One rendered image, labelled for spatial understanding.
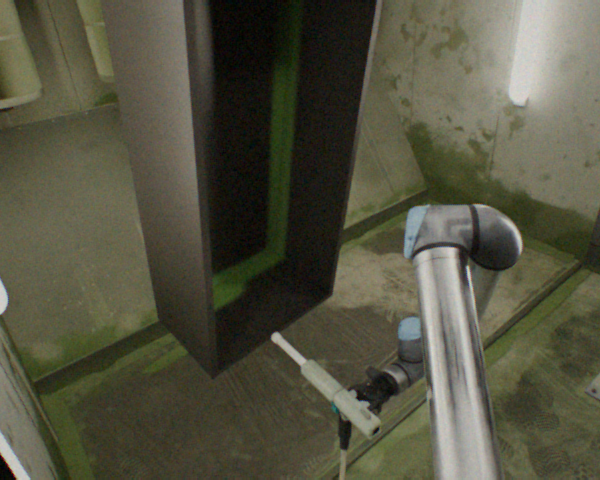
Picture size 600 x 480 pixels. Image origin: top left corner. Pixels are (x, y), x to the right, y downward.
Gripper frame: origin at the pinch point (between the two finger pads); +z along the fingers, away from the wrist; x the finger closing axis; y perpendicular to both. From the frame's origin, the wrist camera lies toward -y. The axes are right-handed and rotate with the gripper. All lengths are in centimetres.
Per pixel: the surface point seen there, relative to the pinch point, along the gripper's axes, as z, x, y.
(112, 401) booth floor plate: 43, 97, 54
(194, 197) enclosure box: 26, 30, -64
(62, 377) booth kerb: 57, 119, 48
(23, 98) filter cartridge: 40, 145, -69
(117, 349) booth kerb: 32, 119, 46
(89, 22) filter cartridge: 7, 156, -94
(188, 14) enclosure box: 28, 21, -104
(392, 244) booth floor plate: -140, 97, 37
